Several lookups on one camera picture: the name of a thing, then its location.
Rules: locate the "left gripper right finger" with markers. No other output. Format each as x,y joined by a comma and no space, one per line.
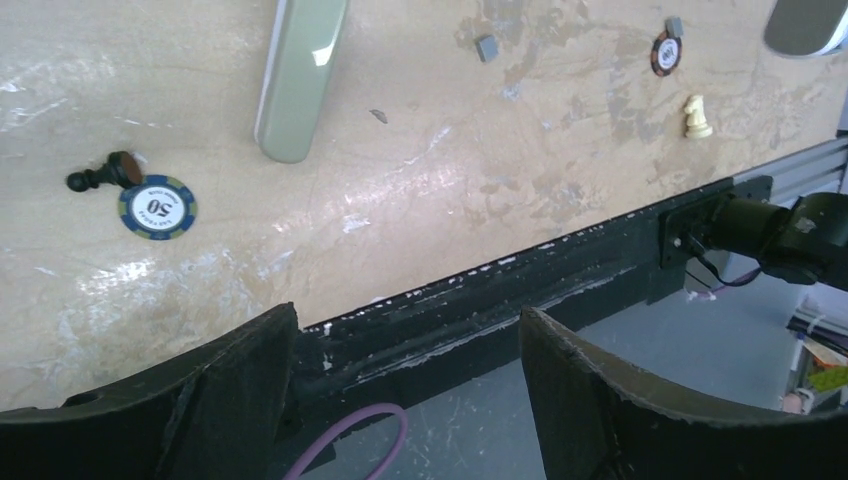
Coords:
598,416

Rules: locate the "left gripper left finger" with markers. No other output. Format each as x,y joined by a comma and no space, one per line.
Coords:
209,413

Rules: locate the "cream chess piece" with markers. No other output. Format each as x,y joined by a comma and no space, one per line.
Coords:
697,126

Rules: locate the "grey staple strip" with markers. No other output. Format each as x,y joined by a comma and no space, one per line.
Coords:
674,27
487,48

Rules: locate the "black white poker chip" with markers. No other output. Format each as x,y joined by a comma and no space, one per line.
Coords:
161,208

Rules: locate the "black chess piece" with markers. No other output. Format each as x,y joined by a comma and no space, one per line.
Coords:
121,168

